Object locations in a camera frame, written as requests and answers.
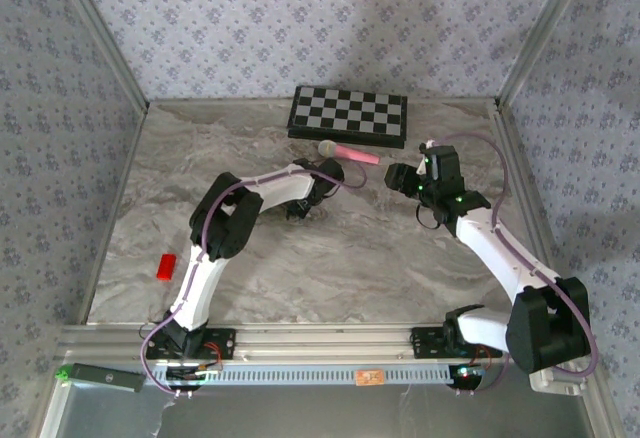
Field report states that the grey metal sheet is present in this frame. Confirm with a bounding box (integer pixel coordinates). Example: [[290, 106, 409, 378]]
[[39, 382, 624, 438]]

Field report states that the pink toy microphone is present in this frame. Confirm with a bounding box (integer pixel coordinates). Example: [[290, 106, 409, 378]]
[[318, 139, 381, 166]]

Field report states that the black and grey chessboard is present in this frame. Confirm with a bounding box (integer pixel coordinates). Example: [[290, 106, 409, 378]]
[[287, 85, 408, 150]]

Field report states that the red block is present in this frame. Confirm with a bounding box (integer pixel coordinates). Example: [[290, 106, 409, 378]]
[[156, 253, 178, 282]]

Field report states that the orange sticker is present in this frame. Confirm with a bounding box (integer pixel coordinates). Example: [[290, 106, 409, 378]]
[[355, 369, 386, 388]]

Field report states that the white latch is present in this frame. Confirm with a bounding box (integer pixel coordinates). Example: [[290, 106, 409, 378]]
[[528, 360, 589, 397]]

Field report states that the black bar with green end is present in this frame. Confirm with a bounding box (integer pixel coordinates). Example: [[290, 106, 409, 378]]
[[56, 362, 146, 393]]

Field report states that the thin black cable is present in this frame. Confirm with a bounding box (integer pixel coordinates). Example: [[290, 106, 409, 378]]
[[413, 201, 442, 232]]

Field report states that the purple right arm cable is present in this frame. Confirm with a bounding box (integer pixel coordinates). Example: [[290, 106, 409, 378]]
[[434, 132, 599, 399]]

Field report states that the aluminium side rail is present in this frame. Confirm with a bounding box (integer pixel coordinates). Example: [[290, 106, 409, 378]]
[[74, 105, 150, 327], [492, 100, 574, 323]]

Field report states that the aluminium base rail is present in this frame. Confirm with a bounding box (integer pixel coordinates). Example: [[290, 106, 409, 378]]
[[57, 324, 599, 365]]

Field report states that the grey slotted cable tray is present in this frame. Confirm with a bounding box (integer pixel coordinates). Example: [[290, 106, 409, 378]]
[[149, 362, 459, 386]]

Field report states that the aluminium corner post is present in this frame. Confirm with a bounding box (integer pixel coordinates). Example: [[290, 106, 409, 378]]
[[494, 0, 599, 112], [48, 0, 151, 113]]

